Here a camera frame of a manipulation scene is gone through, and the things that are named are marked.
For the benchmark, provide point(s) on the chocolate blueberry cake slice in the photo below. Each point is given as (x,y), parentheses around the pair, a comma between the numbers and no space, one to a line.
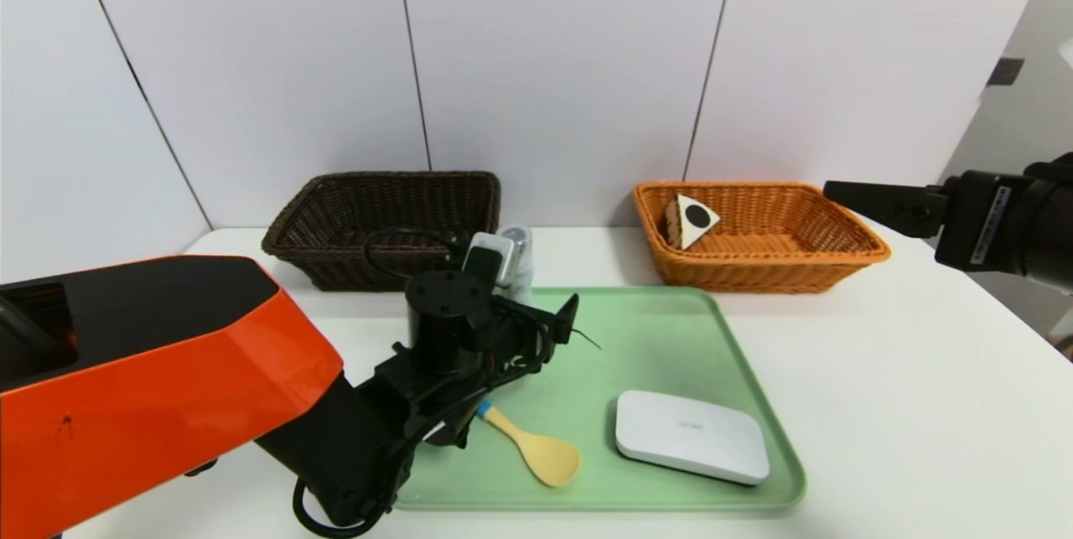
(696,220)

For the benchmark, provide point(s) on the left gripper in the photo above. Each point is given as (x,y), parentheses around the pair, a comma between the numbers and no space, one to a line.
(524,334)

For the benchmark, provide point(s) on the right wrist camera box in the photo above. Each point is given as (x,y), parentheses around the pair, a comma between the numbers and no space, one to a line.
(1067,53)

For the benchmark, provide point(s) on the white rectangular case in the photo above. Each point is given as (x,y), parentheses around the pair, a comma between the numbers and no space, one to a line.
(692,437)

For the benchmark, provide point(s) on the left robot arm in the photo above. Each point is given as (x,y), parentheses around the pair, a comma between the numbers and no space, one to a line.
(168,371)

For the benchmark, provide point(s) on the green plastic tray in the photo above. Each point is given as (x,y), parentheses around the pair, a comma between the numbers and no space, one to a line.
(654,355)

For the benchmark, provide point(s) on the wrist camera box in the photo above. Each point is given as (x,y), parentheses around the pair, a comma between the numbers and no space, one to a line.
(490,258)
(1067,53)

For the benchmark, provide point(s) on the dark brown wicker basket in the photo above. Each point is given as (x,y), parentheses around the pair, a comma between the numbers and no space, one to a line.
(335,266)

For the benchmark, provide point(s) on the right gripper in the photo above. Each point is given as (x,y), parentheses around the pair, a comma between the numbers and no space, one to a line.
(982,220)

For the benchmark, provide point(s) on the blue and yellow spoon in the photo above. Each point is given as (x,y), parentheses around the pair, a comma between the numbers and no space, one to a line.
(549,457)

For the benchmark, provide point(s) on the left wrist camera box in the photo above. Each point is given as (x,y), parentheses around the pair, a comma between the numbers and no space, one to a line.
(490,258)

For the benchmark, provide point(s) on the clear lotion bottle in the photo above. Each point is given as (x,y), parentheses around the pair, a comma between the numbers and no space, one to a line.
(523,258)

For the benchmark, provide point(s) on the orange wicker basket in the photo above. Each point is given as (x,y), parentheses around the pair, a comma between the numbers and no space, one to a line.
(754,271)

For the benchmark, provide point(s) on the dark square wall fixture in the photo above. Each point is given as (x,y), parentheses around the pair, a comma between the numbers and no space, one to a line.
(1005,72)

